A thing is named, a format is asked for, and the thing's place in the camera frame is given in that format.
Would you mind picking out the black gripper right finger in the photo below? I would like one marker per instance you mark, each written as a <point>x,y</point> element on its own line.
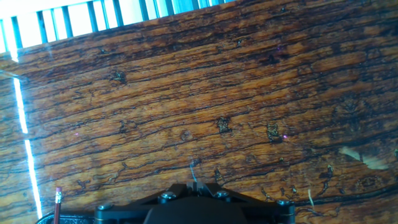
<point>267,213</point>

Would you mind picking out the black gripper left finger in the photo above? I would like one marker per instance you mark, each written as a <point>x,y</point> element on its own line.
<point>130,211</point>

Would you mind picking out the red pencil with eraser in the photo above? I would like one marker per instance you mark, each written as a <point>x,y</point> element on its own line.
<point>57,205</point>

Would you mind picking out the black C-clamp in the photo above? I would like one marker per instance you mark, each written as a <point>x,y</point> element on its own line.
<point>68,220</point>

